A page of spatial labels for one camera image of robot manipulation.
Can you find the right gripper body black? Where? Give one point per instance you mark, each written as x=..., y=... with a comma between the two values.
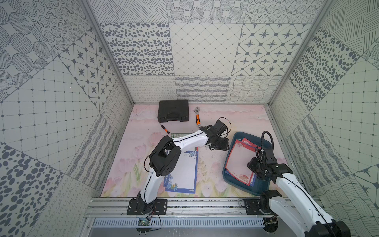
x=255, y=165

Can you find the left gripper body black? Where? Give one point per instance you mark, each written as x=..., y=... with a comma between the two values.
x=220, y=142

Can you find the teal plastic storage box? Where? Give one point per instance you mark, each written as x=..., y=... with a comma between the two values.
x=256, y=186

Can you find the blue floral stationery paper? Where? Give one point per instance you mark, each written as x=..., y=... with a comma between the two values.
x=183, y=178
x=253, y=180

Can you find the green bordered scalloped stationery paper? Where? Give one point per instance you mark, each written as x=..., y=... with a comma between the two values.
x=178, y=135

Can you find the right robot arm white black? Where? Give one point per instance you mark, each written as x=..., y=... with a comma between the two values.
x=307, y=218

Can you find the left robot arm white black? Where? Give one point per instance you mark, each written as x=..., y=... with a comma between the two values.
x=166, y=154

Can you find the black plastic tool case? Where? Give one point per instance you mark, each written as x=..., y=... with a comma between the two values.
x=173, y=110

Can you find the small orange black screwdriver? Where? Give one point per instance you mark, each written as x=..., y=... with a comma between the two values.
x=163, y=127

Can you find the right round circuit board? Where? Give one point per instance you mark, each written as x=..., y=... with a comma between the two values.
x=270, y=225

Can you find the left green circuit board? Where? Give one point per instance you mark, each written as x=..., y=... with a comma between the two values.
x=144, y=226

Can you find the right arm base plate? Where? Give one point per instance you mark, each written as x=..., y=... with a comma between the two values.
x=252, y=206

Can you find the aluminium mounting rail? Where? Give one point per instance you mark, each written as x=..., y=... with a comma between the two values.
x=177, y=207

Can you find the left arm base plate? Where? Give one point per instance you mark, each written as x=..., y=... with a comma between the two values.
x=135, y=207

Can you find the white slotted cable duct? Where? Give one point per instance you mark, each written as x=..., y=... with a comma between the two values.
x=181, y=222

